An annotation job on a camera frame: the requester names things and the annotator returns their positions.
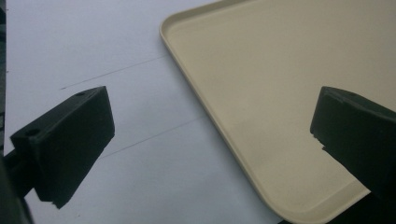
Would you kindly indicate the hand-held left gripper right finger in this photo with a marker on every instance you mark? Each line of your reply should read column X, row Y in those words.
column 358, row 137

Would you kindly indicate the beige plastic tray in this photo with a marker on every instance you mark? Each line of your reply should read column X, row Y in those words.
column 267, row 102

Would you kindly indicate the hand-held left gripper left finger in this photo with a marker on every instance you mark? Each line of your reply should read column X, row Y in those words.
column 67, row 144

